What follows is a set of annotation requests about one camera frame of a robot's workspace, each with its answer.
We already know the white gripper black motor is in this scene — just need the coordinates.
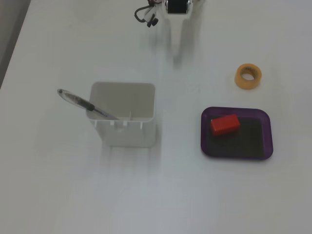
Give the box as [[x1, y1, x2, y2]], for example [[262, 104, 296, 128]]
[[164, 0, 194, 61]]

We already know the red rectangular cube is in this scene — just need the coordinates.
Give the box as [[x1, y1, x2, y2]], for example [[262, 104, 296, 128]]
[[210, 114, 241, 137]]

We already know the yellow tape roll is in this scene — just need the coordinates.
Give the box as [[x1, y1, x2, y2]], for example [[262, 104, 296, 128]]
[[234, 63, 262, 90]]

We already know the white plastic pen holder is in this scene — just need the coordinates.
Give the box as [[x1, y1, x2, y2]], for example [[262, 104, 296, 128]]
[[86, 81, 156, 148]]

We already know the black ballpoint pen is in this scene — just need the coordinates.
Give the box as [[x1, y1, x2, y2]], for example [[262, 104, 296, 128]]
[[57, 88, 120, 121]]

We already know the black tray liner pad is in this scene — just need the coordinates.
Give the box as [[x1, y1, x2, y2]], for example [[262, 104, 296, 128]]
[[206, 117, 265, 158]]

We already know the purple metal tray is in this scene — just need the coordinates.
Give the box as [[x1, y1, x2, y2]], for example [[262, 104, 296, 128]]
[[200, 106, 274, 161]]

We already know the black looped cable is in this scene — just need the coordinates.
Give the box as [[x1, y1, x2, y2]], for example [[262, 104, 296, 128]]
[[135, 4, 159, 28]]

